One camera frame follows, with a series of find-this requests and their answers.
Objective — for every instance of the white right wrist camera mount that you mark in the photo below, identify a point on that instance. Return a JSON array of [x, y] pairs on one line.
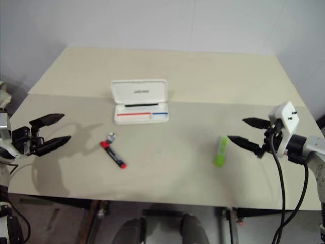
[[288, 119]]

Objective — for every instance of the dark rounded shape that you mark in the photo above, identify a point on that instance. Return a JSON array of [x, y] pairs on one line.
[[133, 230], [193, 228]]

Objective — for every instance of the white plastic pencil case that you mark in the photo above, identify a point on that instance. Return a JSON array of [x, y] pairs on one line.
[[139, 92]]

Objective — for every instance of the beige crumpled object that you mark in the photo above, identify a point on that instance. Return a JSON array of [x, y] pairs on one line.
[[4, 95]]

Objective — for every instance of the red and blue pencil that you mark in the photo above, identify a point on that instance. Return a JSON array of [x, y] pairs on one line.
[[134, 114]]

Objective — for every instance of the black table crossbar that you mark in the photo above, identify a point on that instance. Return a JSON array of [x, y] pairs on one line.
[[162, 213]]

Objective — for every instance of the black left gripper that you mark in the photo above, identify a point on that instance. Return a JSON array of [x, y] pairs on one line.
[[24, 139]]

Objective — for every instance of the green highlighter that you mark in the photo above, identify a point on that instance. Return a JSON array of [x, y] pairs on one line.
[[221, 152]]

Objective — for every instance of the small silver binder clip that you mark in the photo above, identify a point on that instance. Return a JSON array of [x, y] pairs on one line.
[[112, 137]]

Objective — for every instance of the red and black marker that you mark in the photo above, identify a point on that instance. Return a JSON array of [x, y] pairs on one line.
[[114, 155]]

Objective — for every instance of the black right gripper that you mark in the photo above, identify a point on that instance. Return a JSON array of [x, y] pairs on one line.
[[273, 139]]

